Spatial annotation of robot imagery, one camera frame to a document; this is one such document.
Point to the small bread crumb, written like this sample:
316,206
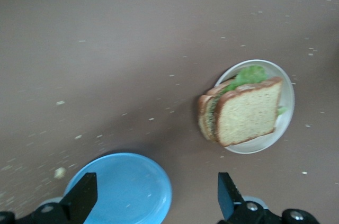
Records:
60,173

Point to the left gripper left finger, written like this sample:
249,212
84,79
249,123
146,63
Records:
79,197

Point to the brown bread slice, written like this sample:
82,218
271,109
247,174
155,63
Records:
249,114
205,114

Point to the beige plate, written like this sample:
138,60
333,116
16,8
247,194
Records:
287,94

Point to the green lettuce leaf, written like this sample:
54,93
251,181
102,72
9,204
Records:
251,74

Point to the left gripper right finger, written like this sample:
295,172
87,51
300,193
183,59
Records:
230,200

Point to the blue plate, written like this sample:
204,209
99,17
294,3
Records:
129,187

